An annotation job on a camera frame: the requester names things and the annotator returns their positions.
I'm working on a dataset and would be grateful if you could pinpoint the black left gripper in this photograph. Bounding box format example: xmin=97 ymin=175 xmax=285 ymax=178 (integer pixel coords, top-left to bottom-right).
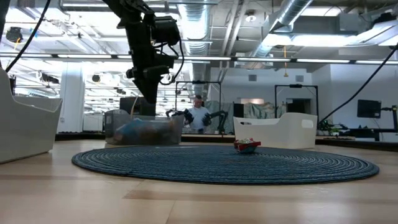
xmin=126 ymin=21 xmax=177 ymax=105

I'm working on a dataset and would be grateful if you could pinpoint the orange green granola bar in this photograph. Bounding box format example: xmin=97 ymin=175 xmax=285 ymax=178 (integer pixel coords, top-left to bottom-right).
xmin=142 ymin=121 xmax=180 ymax=144

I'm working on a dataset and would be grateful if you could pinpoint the white blue granola bar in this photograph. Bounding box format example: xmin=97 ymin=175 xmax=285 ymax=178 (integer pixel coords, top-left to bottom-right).
xmin=114 ymin=119 xmax=147 ymax=144

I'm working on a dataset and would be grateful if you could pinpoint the red granola bar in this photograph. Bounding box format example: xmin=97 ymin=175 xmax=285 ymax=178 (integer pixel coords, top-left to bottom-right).
xmin=233 ymin=138 xmax=262 ymax=155

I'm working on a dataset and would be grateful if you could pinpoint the dark gray translucent bin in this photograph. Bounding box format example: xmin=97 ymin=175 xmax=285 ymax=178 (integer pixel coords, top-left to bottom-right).
xmin=104 ymin=108 xmax=185 ymax=146

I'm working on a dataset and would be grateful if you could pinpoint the person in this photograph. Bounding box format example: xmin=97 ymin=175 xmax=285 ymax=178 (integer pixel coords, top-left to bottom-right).
xmin=185 ymin=95 xmax=212 ymax=134

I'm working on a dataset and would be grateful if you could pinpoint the white cabinet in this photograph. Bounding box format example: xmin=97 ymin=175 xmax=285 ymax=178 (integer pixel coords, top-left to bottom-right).
xmin=82 ymin=113 xmax=105 ymax=132

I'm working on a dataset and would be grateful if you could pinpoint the ceiling light strip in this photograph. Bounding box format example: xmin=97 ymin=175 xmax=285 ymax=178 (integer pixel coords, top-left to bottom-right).
xmin=57 ymin=54 xmax=113 ymax=59
xmin=178 ymin=56 xmax=233 ymax=62
xmin=295 ymin=58 xmax=351 ymax=64
xmin=355 ymin=60 xmax=398 ymax=65
xmin=236 ymin=57 xmax=292 ymax=63

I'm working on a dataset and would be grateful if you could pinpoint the white column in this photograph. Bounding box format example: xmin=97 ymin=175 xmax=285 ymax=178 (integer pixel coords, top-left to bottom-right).
xmin=57 ymin=62 xmax=86 ymax=134

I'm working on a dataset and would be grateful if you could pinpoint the round dark blue woven mat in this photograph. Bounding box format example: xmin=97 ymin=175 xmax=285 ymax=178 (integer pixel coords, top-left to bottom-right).
xmin=71 ymin=144 xmax=380 ymax=186

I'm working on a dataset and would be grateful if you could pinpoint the pale green tarpaulin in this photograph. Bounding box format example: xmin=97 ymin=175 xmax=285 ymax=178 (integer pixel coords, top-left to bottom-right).
xmin=244 ymin=102 xmax=287 ymax=119

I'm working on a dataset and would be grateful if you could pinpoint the light gray plastic bin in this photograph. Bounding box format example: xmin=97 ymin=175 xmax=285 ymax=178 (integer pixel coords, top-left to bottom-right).
xmin=0 ymin=68 xmax=63 ymax=164

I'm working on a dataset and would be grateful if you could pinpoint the white plastic bin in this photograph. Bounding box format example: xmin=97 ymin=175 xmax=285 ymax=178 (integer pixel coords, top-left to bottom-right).
xmin=233 ymin=112 xmax=318 ymax=150

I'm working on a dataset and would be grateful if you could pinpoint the black ceiling spotlight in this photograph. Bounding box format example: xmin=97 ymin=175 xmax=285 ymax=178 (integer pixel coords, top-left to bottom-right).
xmin=5 ymin=26 xmax=24 ymax=44

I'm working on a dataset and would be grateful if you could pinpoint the black workbench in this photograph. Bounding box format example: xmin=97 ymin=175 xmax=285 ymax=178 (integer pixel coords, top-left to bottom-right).
xmin=318 ymin=105 xmax=398 ymax=142

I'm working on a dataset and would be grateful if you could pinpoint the black background frame stand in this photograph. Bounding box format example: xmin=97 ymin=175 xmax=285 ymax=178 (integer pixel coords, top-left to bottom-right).
xmin=274 ymin=83 xmax=319 ymax=119
xmin=175 ymin=80 xmax=222 ymax=131

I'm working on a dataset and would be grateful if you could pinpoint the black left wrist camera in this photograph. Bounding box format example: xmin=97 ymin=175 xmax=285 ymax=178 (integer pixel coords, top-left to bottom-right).
xmin=151 ymin=15 xmax=181 ymax=44

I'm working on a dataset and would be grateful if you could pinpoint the silver air duct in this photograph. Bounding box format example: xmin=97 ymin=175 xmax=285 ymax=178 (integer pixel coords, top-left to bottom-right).
xmin=248 ymin=0 xmax=315 ymax=58
xmin=178 ymin=0 xmax=212 ymax=91

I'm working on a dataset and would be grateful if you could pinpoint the thin black cable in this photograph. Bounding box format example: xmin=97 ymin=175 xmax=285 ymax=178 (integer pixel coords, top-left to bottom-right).
xmin=0 ymin=0 xmax=53 ymax=72
xmin=318 ymin=43 xmax=398 ymax=121

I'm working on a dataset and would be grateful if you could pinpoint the yellow hanging cord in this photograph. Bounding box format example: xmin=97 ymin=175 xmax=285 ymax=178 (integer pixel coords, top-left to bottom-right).
xmin=282 ymin=45 xmax=289 ymax=78

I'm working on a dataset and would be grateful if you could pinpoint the black aluminium table frame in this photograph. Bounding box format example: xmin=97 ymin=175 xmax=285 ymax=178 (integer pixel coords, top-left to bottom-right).
xmin=55 ymin=133 xmax=398 ymax=153

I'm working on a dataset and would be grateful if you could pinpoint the black wall monitor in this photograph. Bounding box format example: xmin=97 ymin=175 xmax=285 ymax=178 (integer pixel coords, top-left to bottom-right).
xmin=356 ymin=99 xmax=382 ymax=119

